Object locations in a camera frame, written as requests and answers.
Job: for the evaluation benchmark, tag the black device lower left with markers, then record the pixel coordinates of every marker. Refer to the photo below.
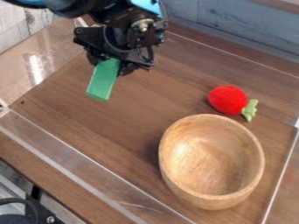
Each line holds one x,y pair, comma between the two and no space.
34,213

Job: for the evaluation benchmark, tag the brown wooden bowl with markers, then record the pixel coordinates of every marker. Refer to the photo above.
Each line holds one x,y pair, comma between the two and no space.
210,161

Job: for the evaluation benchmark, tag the green rectangular block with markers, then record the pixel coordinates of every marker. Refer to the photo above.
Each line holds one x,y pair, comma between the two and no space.
102,79

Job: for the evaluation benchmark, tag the red plush strawberry toy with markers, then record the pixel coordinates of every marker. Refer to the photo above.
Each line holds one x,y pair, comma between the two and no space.
229,101

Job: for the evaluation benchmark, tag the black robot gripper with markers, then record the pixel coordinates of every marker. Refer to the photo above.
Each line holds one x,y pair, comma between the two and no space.
105,43

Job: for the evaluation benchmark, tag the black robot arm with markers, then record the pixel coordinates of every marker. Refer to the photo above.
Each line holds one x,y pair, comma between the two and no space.
128,30

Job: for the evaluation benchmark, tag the clear acrylic front barrier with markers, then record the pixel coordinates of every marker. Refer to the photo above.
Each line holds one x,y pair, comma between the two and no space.
90,190

